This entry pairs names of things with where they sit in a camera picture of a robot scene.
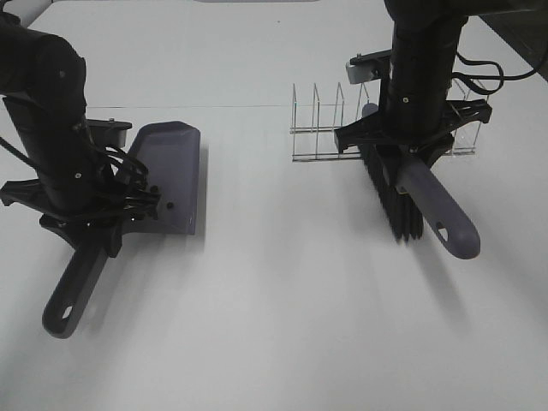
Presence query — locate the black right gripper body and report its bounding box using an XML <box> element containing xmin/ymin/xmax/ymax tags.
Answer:
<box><xmin>334</xmin><ymin>42</ymin><xmax>492</xmax><ymax>154</ymax></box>

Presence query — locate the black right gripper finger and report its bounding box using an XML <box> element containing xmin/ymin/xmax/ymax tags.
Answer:
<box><xmin>376</xmin><ymin>145</ymin><xmax>405</xmax><ymax>195</ymax></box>

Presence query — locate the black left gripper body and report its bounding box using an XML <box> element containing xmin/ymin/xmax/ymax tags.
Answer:
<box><xmin>0</xmin><ymin>115</ymin><xmax>162</xmax><ymax>258</ymax></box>

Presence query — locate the purple brush with black bristles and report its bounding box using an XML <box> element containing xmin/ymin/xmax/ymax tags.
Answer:
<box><xmin>360</xmin><ymin>134</ymin><xmax>480</xmax><ymax>259</ymax></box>

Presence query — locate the purple plastic dustpan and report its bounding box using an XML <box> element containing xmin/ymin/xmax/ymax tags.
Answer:
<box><xmin>39</xmin><ymin>122</ymin><xmax>200</xmax><ymax>339</ymax></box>

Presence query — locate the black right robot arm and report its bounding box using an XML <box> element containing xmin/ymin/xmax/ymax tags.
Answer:
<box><xmin>335</xmin><ymin>1</ymin><xmax>547</xmax><ymax>197</ymax></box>

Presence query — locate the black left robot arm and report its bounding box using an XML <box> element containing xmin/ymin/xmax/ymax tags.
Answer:
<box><xmin>1</xmin><ymin>11</ymin><xmax>159</xmax><ymax>257</ymax></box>

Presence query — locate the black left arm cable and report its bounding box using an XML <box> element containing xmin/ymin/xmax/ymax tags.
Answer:
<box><xmin>102</xmin><ymin>145</ymin><xmax>162</xmax><ymax>215</ymax></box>

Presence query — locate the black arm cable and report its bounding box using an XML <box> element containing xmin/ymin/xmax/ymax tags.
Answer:
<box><xmin>449</xmin><ymin>49</ymin><xmax>548</xmax><ymax>98</ymax></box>
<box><xmin>102</xmin><ymin>145</ymin><xmax>162</xmax><ymax>215</ymax></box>

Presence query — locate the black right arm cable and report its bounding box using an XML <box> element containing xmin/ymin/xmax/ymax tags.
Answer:
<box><xmin>449</xmin><ymin>49</ymin><xmax>548</xmax><ymax>98</ymax></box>

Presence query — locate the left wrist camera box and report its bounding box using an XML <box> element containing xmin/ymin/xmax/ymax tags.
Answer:
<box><xmin>87</xmin><ymin>118</ymin><xmax>133</xmax><ymax>148</ymax></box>

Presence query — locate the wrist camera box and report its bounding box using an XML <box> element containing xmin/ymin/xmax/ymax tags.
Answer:
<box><xmin>346</xmin><ymin>50</ymin><xmax>391</xmax><ymax>85</ymax></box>
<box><xmin>87</xmin><ymin>118</ymin><xmax>133</xmax><ymax>148</ymax></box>

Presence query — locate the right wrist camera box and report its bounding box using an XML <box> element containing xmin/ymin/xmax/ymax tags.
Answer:
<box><xmin>346</xmin><ymin>50</ymin><xmax>391</xmax><ymax>85</ymax></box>

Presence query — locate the metal wire dish rack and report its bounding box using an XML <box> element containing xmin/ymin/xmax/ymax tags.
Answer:
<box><xmin>289</xmin><ymin>80</ymin><xmax>482</xmax><ymax>162</ymax></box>

